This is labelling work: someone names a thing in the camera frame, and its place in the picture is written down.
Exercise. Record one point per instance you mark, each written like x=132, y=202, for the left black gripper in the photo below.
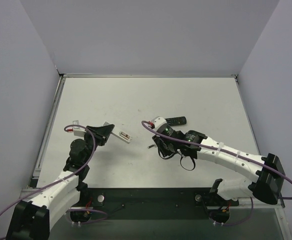
x=99, y=133

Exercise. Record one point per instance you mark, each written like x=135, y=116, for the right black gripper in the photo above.
x=161, y=144

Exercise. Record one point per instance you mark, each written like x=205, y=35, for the white remote control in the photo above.
x=121, y=135

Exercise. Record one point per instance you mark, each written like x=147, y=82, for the black tv remote control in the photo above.
x=176, y=121

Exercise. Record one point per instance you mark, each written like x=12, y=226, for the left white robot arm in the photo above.
x=34, y=219

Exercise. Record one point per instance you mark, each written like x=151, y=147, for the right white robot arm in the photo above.
x=262, y=175

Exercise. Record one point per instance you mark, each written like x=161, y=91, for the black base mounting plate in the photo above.
x=192, y=203

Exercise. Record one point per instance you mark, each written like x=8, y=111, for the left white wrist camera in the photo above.
x=77, y=130

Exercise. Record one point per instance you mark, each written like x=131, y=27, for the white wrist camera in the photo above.
x=157, y=122
x=77, y=130

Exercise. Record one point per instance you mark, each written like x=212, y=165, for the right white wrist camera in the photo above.
x=157, y=122

